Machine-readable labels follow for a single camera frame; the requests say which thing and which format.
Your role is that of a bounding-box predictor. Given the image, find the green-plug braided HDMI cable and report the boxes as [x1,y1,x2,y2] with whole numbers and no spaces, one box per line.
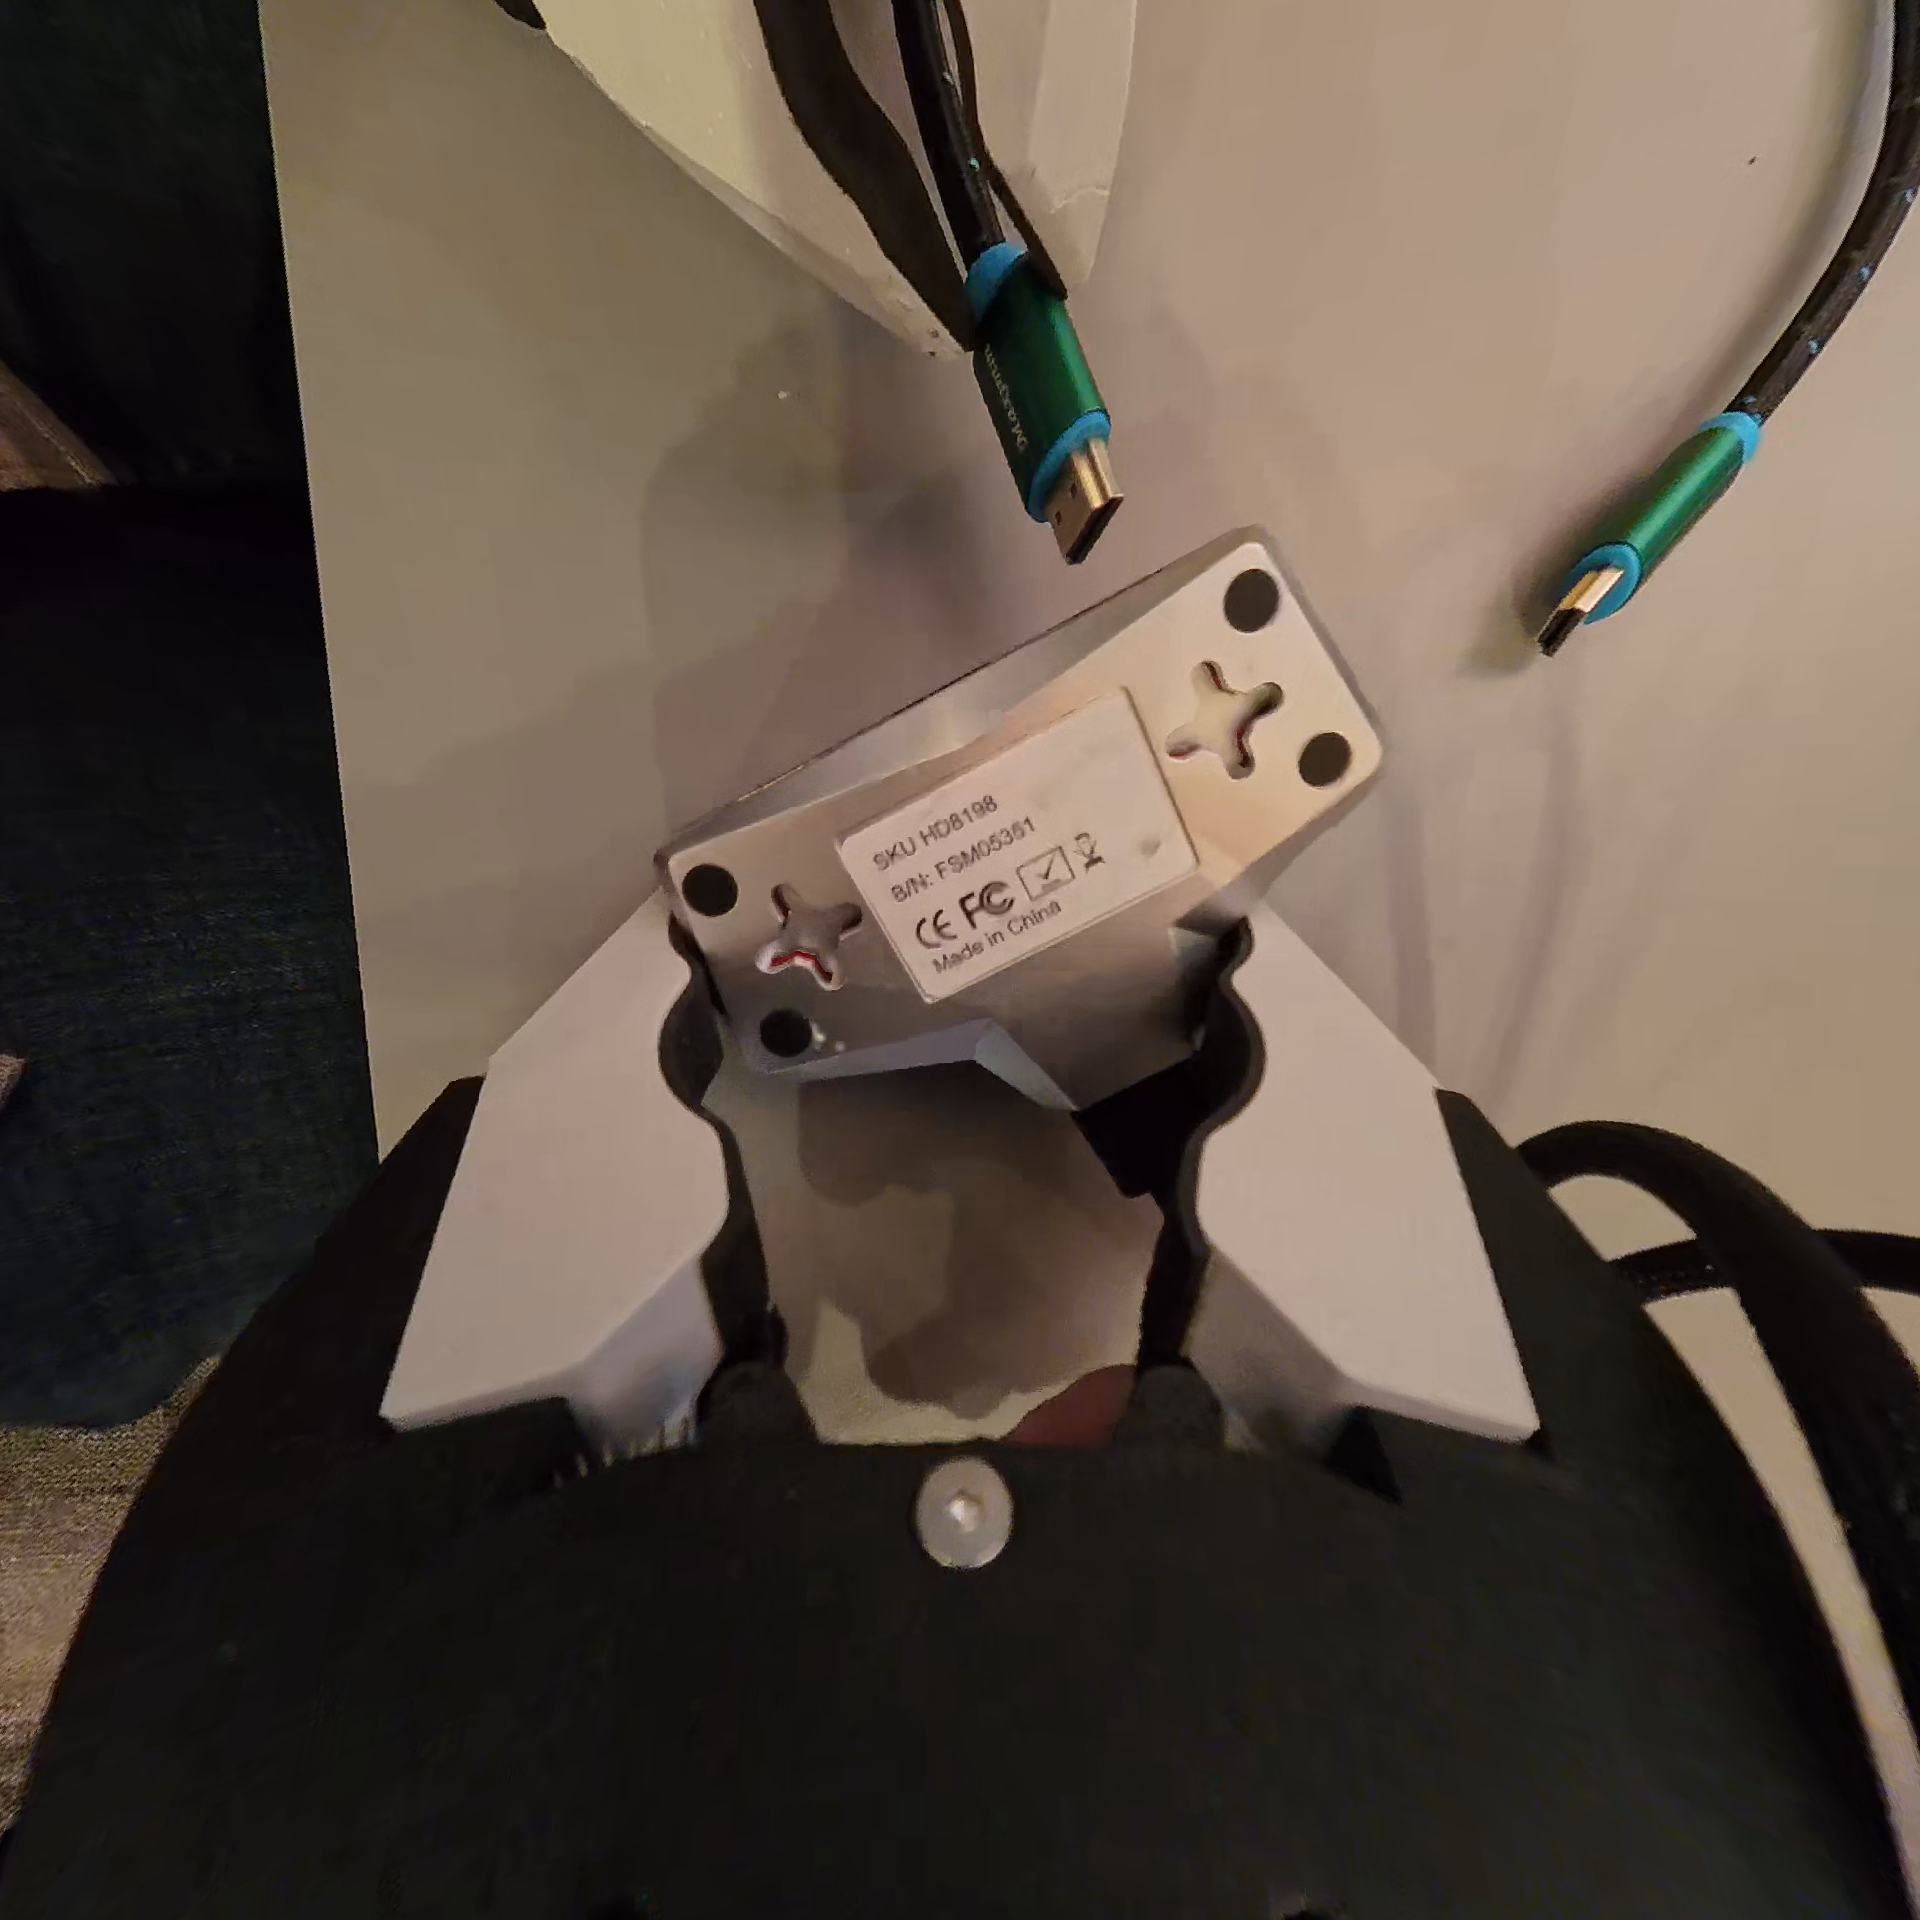
[885,0,1920,663]

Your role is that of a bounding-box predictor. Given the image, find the person's legs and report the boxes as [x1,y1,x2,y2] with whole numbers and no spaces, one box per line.
[0,0,379,1433]

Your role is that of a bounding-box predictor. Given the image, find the black braided switch cable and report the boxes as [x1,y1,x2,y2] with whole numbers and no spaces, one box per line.
[1068,1048,1920,1673]

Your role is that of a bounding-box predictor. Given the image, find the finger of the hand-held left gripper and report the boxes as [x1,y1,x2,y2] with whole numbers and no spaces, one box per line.
[959,0,1135,296]
[536,0,986,359]

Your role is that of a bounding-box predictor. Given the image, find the silver HDMI switch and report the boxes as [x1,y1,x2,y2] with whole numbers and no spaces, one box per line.
[652,525,1386,1116]

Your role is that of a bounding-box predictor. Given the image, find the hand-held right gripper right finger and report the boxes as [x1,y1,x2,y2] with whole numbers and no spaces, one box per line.
[1135,902,1550,1454]

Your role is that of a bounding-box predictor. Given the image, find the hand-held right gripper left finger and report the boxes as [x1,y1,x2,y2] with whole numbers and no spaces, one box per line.
[374,889,788,1452]

